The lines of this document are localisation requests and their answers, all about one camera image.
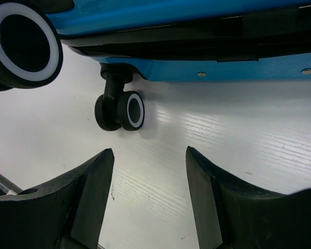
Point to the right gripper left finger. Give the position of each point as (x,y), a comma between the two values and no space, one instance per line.
(64,212)

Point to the blue hard-shell suitcase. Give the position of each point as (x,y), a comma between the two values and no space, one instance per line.
(157,40)

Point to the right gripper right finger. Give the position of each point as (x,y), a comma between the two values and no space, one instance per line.
(232,213)

